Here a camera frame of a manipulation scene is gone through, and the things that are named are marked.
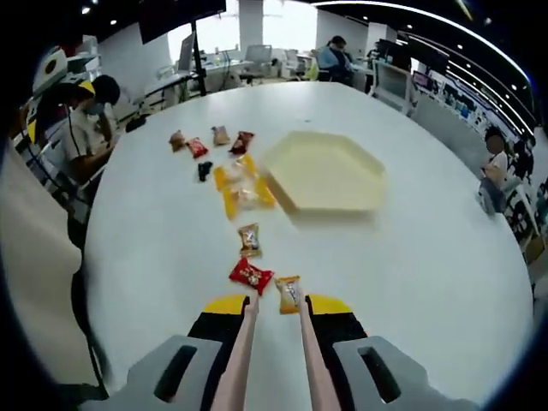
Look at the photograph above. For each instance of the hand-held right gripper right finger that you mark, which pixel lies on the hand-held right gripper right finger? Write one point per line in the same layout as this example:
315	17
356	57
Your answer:
342	325

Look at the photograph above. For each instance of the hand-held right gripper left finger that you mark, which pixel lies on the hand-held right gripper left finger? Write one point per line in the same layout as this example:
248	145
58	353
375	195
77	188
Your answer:
210	329

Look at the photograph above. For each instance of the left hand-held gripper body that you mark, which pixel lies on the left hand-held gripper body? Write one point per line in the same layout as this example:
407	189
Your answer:
60	55

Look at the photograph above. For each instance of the small orange food packet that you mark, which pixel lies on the small orange food packet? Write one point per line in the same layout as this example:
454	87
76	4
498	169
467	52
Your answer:
287	295

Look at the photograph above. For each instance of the small red food packet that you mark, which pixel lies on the small red food packet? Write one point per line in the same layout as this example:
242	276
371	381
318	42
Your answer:
250	276

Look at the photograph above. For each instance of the brown white-print food packet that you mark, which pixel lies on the brown white-print food packet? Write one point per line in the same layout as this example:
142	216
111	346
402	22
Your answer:
250	240

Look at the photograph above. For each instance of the bright red food bar packet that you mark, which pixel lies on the bright red food bar packet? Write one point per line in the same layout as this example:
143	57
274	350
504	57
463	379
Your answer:
198	147

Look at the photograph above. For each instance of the yellow clear pastry food packet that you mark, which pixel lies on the yellow clear pastry food packet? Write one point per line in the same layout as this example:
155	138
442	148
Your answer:
248	201
235	171

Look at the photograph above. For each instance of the tan purple-print food packet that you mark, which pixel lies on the tan purple-print food packet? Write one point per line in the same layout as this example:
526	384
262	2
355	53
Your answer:
220	136

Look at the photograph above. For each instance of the small black food packet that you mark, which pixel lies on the small black food packet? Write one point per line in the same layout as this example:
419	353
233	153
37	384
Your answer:
204	170

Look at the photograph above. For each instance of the cream hexagonal container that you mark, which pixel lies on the cream hexagonal container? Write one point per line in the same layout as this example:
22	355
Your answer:
325	171

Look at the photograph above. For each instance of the dark red food bar packet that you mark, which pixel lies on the dark red food bar packet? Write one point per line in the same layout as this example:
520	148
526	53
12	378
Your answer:
241	143

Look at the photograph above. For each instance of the white storage shelf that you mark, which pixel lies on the white storage shelf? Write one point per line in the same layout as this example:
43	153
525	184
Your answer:
83	60

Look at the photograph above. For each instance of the black pouch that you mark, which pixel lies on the black pouch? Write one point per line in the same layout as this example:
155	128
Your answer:
136	124

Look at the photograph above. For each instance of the black display stand pole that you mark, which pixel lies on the black display stand pole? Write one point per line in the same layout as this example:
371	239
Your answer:
199	64

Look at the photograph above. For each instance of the large black display screen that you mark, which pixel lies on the large black display screen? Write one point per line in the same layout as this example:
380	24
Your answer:
180	19

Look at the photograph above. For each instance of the grey office chair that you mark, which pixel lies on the grey office chair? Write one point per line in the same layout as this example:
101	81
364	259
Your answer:
258	57

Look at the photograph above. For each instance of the white mesh office chair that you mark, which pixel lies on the white mesh office chair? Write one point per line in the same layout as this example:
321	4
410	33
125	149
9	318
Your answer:
391	81

